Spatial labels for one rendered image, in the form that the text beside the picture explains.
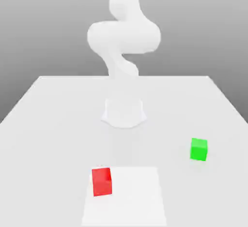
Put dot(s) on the small red cube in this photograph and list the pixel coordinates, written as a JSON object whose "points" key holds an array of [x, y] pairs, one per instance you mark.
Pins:
{"points": [[102, 182]]}

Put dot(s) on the small green cube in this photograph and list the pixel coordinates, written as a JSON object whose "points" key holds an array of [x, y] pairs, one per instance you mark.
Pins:
{"points": [[198, 149]]}

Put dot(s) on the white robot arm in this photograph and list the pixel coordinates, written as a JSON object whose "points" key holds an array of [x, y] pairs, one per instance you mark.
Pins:
{"points": [[124, 36]]}

